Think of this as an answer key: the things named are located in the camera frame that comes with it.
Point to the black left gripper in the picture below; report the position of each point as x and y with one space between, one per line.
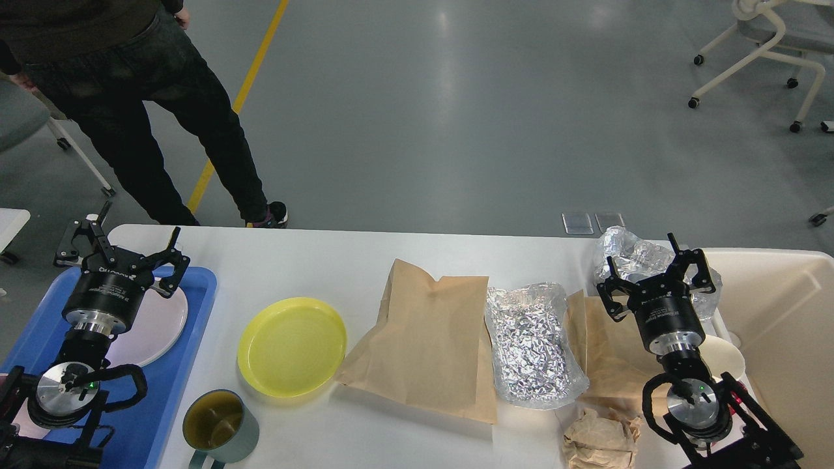
106 290

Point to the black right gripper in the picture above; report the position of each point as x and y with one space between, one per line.
662 306

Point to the dark green mug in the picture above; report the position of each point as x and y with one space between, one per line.
219 426

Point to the yellow round plate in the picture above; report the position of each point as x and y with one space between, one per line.
292 348

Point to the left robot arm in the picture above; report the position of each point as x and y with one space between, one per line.
49 420

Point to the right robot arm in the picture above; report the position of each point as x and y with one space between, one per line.
716 422

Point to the crumpled foil container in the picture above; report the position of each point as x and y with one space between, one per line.
636 259

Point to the white round plate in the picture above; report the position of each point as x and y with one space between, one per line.
155 330

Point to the white paper cup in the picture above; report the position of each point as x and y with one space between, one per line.
722 356

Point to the floor outlet cover plates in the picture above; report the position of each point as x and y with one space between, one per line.
586 224

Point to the beige plastic bin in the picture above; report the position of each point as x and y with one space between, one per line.
780 305

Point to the crumpled brown paper ball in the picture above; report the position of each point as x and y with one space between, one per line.
602 440

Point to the blue plastic tray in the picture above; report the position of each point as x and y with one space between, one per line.
141 431

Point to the grey chair left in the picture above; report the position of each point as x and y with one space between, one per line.
23 114

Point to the person in black pants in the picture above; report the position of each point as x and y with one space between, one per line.
99 62

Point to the large brown paper bag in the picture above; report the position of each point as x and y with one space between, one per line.
430 347

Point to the white office chair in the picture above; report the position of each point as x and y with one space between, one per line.
783 31

